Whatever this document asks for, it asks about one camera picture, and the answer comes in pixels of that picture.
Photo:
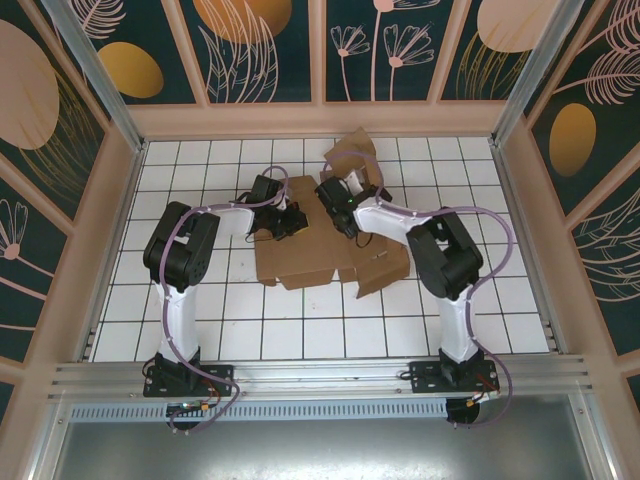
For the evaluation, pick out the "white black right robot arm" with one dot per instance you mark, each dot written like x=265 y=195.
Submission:
x=457 y=325

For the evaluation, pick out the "aluminium corner post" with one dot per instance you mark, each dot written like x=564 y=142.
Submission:
x=542 y=70
x=95 y=80

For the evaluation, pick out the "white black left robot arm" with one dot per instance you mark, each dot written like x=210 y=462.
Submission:
x=180 y=320

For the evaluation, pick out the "grey metal sheet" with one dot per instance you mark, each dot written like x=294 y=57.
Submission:
x=320 y=450

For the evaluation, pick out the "brown cardboard paper box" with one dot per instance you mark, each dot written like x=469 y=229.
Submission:
x=310 y=260

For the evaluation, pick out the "dark panel pink leaves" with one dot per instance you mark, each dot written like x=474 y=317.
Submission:
x=615 y=260

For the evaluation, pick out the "dark panel large pale circle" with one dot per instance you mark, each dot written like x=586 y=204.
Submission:
x=30 y=100

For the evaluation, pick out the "dark panel orange oval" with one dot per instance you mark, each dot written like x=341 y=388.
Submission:
x=150 y=30

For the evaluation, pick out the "dark panel pale circle grass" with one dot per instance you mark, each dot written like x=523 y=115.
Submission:
x=465 y=75

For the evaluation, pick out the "dark panel pink flowers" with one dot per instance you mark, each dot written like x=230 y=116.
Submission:
x=435 y=75

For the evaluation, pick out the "dark panel yellow oval leaf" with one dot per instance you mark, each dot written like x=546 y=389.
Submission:
x=572 y=140

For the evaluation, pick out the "dark panel single pink flower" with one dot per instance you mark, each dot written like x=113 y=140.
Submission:
x=30 y=280

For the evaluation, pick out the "dark panel orange circle leaves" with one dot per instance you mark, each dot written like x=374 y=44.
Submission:
x=295 y=60

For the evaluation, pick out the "aluminium front beam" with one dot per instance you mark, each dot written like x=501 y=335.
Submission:
x=320 y=380

